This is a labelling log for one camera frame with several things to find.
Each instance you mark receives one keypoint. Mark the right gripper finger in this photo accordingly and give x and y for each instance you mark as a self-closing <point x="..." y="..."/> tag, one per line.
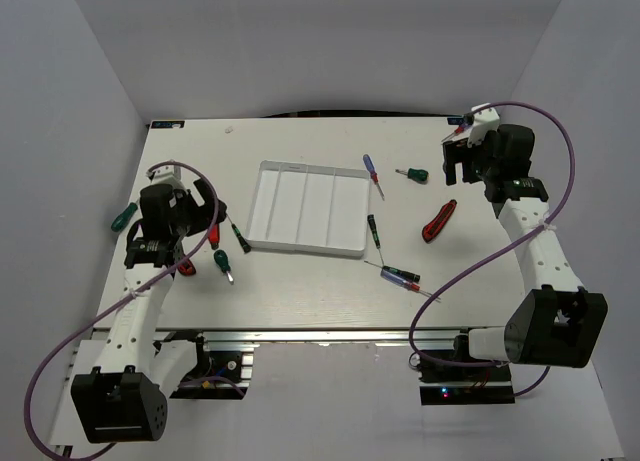
<point x="449" y="163"/>
<point x="468" y="172"/>

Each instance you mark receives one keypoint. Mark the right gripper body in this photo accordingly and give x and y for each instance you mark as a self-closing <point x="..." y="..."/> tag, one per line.
<point x="476" y="152"/>

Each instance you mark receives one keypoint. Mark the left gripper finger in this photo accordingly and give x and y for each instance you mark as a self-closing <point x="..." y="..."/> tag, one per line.
<point x="218" y="214"/>
<point x="205" y="191"/>

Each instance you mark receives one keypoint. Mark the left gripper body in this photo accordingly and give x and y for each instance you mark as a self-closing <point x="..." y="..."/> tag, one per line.
<point x="191" y="218"/>

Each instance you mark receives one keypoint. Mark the stubby green screwdriver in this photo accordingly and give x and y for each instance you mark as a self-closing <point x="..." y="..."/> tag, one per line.
<point x="420" y="176"/>
<point x="222" y="262"/>

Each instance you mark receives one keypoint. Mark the black green precision screwdriver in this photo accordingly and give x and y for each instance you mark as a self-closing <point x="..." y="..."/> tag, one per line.
<point x="245" y="246"/>
<point x="406" y="275"/>
<point x="375" y="235"/>

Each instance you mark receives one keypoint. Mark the red utility knife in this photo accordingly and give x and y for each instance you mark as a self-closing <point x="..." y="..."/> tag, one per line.
<point x="186" y="268"/>
<point x="433" y="228"/>
<point x="214" y="236"/>

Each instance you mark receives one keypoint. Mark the long green screwdriver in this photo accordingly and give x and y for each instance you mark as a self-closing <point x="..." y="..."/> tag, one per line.
<point x="122" y="220"/>

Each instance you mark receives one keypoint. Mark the blue screwdriver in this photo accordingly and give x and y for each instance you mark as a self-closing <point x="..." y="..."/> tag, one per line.
<point x="409" y="286"/>
<point x="373" y="174"/>

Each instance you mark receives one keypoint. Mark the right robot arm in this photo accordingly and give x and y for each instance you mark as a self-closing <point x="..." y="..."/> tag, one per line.
<point x="559" y="320"/>

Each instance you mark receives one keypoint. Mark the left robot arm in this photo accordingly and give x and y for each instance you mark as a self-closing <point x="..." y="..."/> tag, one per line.
<point x="124" y="398"/>

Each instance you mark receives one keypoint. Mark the blue screwdriver back corner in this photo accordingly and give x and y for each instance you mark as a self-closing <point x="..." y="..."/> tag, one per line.
<point x="460" y="129"/>

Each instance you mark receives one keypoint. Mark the white compartment tray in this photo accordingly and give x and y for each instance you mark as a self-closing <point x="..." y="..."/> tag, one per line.
<point x="309" y="209"/>

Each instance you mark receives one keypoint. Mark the black green precision screwdriver front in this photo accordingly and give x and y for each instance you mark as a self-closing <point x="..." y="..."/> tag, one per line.
<point x="406" y="275"/>

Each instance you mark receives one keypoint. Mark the blue screwdriver front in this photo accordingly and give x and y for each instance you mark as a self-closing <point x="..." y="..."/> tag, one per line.
<point x="409" y="286"/>

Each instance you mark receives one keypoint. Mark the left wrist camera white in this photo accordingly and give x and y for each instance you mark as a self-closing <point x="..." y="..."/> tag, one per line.
<point x="167" y="174"/>

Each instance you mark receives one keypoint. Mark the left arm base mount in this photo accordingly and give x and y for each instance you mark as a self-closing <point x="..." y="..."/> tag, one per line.
<point x="223" y="369"/>

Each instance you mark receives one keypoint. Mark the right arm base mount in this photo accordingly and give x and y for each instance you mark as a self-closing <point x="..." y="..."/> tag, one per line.
<point x="462" y="386"/>

